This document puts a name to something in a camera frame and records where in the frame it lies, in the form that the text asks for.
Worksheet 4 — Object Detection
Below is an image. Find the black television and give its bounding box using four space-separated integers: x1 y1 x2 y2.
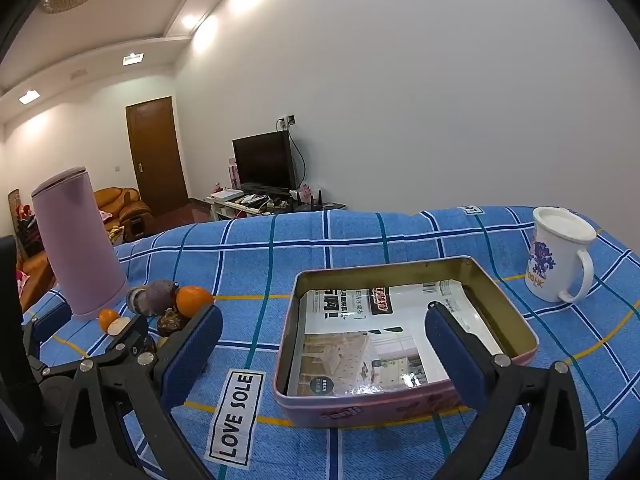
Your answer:
232 131 296 191

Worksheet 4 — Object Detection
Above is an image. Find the orange leather sofa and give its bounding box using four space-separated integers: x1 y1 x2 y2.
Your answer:
94 188 154 245

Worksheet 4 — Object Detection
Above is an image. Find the small orange mandarin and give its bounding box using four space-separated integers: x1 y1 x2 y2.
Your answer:
98 309 119 333

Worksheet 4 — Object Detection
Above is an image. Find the white mug blue print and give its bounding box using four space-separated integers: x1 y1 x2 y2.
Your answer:
525 207 597 304

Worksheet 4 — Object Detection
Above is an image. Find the cut purple yam piece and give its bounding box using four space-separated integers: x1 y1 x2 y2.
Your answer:
106 316 131 337

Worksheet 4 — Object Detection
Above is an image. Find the printed paper liner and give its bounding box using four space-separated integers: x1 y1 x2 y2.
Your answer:
286 280 501 396

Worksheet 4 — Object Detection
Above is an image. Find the white love sole label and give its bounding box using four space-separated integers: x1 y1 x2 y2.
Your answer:
204 370 266 469

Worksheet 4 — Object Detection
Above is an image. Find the purple sweet potato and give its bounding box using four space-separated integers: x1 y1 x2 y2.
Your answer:
131 280 179 318

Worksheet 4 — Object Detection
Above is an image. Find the pink cylindrical container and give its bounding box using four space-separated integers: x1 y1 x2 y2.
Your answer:
32 167 128 320

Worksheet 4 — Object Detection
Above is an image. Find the brown wooden door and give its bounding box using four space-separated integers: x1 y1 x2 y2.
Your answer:
126 96 189 217

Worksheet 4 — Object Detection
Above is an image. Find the large orange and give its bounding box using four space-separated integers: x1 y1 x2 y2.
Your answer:
175 285 214 318

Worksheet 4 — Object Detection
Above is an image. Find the white tv stand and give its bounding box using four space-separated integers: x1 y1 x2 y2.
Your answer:
205 185 347 221

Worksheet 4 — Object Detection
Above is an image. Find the brown water chestnut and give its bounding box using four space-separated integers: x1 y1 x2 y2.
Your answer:
156 308 190 337

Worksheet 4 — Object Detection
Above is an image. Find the pink metal tin box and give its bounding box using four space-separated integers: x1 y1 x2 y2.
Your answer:
273 256 539 428

